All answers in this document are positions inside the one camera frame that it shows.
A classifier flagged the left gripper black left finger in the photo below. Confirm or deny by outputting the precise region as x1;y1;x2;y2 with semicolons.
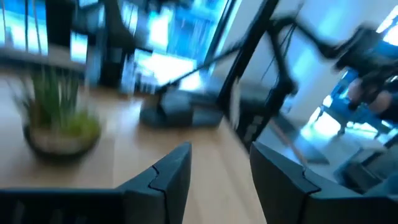
0;141;193;224

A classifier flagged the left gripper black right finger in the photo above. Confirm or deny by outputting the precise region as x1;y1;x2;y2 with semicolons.
249;141;398;224

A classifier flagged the black slide sandal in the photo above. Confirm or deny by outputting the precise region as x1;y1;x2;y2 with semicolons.
139;89;225;129

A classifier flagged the blue chair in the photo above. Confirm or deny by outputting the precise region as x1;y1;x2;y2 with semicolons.
317;70;398;139

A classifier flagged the green succulent in black pot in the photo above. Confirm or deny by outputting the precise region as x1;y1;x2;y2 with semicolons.
12;67;103;161

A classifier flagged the black aluminium table frame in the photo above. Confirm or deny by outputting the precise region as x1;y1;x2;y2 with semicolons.
216;0;299;150

